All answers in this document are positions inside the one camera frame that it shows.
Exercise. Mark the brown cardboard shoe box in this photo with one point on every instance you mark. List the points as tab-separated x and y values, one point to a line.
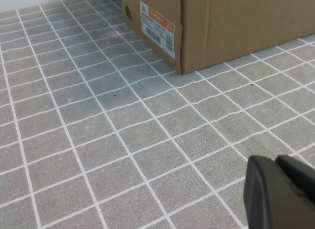
246	24

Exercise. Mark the grey white-grid tablecloth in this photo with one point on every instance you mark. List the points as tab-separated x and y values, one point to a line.
98	140

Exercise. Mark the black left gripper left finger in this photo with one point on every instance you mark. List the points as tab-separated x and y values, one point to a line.
268	202

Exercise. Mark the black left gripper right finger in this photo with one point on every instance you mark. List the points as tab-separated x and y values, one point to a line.
300	177

